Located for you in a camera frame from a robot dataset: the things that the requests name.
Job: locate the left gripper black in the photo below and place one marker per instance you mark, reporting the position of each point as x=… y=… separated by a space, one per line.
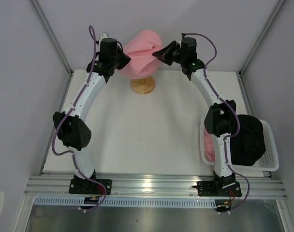
x=125 y=59

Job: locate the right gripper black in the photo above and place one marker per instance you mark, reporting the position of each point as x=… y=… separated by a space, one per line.
x=164 y=54

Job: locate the pink bucket hat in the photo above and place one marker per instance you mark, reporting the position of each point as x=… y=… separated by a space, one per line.
x=140 y=49

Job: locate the wooden hat stand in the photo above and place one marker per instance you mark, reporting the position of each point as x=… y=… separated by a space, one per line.
x=143 y=86

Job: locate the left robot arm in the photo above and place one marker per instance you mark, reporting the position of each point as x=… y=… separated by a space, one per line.
x=72 y=135

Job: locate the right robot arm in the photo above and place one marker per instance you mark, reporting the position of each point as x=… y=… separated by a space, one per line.
x=221 y=121

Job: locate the black hat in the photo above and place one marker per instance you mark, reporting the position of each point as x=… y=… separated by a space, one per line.
x=248 y=145

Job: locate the white plastic basket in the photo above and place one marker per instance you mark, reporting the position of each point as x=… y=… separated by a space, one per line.
x=269 y=161

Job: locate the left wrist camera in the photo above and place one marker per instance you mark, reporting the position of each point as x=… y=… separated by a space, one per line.
x=102 y=36

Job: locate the right aluminium frame post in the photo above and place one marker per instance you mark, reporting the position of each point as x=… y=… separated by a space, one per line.
x=277 y=10

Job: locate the aluminium frame post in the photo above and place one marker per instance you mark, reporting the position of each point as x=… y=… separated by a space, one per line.
x=50 y=34
x=277 y=10

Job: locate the left aluminium frame post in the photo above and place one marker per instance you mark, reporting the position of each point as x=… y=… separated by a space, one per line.
x=50 y=34

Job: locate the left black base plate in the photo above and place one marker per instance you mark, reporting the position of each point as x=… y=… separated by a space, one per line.
x=82 y=186

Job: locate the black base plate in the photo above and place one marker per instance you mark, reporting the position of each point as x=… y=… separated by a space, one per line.
x=82 y=186
x=213 y=189

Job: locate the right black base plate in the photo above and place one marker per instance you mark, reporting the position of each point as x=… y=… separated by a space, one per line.
x=213 y=189

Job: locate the white slotted cable duct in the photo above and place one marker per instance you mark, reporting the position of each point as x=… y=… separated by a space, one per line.
x=131 y=202

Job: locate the aluminium mounting rail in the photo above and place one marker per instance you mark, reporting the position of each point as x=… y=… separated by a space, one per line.
x=151 y=185

